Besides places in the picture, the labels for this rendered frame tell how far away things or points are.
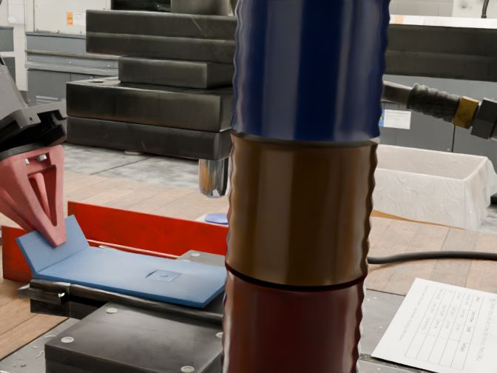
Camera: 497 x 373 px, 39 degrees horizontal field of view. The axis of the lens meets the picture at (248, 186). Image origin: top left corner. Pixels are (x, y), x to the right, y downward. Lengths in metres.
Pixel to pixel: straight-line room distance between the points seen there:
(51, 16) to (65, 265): 5.89
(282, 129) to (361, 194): 0.03
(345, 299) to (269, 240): 0.02
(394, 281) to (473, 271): 0.11
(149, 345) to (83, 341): 0.04
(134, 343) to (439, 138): 4.59
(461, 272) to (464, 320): 0.15
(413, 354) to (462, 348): 0.05
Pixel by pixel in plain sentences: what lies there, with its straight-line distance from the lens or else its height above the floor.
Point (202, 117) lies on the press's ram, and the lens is 0.38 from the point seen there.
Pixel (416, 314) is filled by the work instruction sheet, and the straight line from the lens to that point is 0.73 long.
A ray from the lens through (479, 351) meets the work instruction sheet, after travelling 0.68.
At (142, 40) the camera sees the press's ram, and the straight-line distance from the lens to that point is 0.44.
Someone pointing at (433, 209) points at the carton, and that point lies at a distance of 2.67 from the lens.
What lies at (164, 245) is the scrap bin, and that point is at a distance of 0.81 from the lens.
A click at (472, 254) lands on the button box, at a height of 0.91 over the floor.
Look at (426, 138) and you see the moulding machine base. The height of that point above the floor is 0.43.
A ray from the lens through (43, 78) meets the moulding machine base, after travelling 6.47.
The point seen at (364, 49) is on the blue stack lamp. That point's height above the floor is 1.18.
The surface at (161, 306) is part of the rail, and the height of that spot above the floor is 0.99.
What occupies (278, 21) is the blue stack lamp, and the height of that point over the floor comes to 1.18.
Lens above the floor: 1.18
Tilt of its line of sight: 14 degrees down
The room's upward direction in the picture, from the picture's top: 3 degrees clockwise
